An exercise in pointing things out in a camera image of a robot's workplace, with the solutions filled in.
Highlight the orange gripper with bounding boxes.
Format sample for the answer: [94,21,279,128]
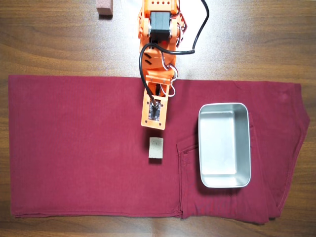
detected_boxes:
[144,69,177,97]

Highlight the beige speckled cube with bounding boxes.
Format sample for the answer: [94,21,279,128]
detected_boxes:
[148,137,164,159]

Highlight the reddish brown block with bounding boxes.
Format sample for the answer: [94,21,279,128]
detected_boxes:
[95,0,115,17]

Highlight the rectangular metal tray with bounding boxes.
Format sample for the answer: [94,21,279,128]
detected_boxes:
[197,102,252,189]

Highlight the maroon cloth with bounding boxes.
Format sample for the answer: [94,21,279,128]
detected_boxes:
[7,75,311,225]

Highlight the white servo wires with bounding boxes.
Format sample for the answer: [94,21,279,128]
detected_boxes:
[159,7,190,98]

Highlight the black camera cable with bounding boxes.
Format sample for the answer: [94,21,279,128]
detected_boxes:
[138,0,210,106]

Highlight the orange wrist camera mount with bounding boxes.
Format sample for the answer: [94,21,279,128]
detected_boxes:
[141,94,169,131]

